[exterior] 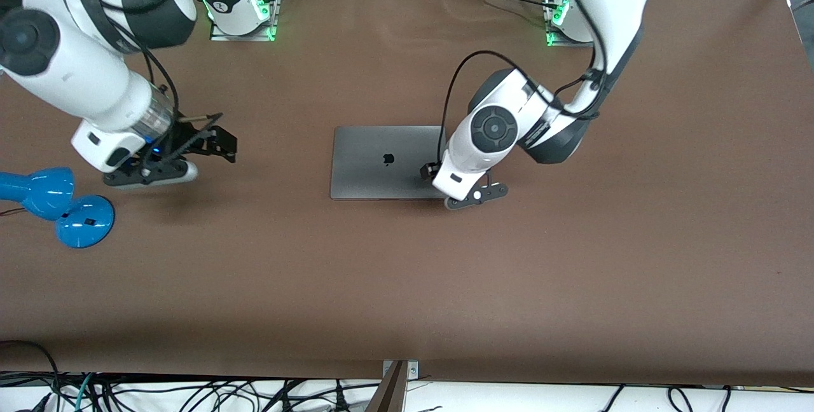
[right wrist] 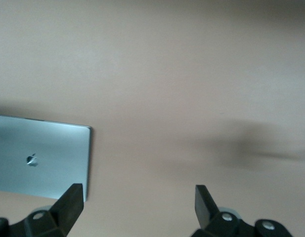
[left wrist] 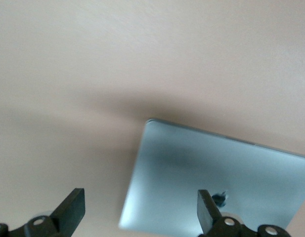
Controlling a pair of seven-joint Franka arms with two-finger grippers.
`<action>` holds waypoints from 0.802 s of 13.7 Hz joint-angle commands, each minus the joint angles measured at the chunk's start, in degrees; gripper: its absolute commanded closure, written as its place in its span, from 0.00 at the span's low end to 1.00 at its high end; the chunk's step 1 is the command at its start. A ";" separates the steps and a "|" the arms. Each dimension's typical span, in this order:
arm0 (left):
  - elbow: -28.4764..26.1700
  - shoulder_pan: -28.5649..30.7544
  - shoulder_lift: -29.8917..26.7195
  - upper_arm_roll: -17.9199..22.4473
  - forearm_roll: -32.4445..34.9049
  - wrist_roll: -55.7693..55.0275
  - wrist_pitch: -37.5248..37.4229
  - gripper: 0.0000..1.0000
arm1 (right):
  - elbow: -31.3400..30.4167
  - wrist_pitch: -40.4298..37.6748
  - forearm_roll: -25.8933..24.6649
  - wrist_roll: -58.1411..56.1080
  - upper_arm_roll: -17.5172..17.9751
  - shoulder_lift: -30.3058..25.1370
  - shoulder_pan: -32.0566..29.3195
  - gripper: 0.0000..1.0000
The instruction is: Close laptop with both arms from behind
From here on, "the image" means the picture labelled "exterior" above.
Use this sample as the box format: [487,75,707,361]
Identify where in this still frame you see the teal floor cable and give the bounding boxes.
[73,373,96,412]

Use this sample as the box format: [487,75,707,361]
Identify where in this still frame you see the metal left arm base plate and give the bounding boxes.
[542,0,595,48]

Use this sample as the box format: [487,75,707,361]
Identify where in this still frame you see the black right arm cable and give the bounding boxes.
[137,37,182,165]

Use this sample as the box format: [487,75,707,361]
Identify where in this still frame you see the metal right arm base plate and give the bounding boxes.
[210,0,279,42]

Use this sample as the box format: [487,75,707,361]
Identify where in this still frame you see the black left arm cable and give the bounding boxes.
[436,50,602,168]

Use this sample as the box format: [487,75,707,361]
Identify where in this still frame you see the brown table cover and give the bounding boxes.
[0,0,814,387]

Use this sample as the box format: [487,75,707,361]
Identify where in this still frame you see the thick black floor cable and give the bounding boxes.
[0,339,61,412]

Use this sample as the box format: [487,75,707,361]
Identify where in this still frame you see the blue desk lamp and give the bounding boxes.
[0,167,116,249]

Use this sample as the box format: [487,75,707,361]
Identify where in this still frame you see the silver grey laptop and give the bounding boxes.
[329,125,449,201]

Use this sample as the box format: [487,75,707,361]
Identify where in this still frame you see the metal table edge bracket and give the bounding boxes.
[382,360,419,380]

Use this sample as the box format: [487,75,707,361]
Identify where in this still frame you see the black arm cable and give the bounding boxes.
[137,37,182,165]
[436,50,602,168]

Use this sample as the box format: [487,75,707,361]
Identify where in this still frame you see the grey support beam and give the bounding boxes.
[364,361,408,412]

